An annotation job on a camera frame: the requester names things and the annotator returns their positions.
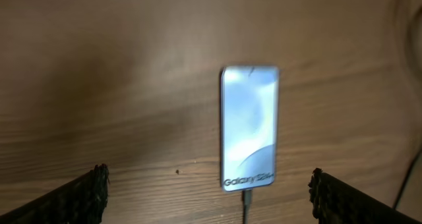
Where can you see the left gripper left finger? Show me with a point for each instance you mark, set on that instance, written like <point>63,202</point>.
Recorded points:
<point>82,200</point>

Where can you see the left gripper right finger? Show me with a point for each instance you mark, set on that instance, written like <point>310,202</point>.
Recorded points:
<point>335,202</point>

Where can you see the Samsung Galaxy smartphone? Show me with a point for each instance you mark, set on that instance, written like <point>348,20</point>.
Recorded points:
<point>249,98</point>

